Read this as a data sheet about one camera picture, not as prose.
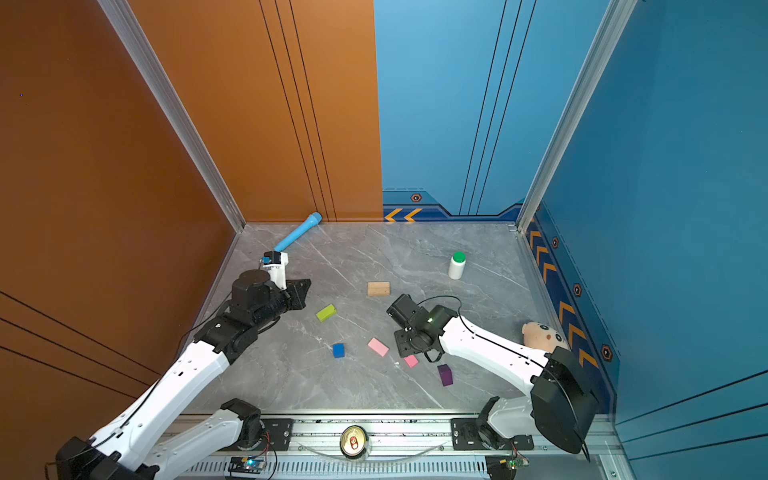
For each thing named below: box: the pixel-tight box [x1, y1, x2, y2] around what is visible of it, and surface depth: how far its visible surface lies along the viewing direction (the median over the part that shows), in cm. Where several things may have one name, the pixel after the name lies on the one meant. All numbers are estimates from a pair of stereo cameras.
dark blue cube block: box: [332, 343, 346, 359], surface depth 89 cm
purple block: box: [437, 364, 453, 387], surface depth 84 cm
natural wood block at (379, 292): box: [367, 288, 391, 297], surface depth 101 cm
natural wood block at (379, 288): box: [368, 281, 390, 295], surface depth 101 cm
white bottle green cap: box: [448, 251, 467, 280], surface depth 104 cm
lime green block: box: [316, 304, 337, 322], surface depth 96 cm
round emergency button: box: [340, 425, 369, 459], surface depth 65 cm
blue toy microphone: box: [274, 212, 323, 252], surface depth 118 cm
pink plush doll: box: [521, 322, 569, 354], surface depth 84 cm
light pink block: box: [367, 337, 389, 357], surface depth 89 cm
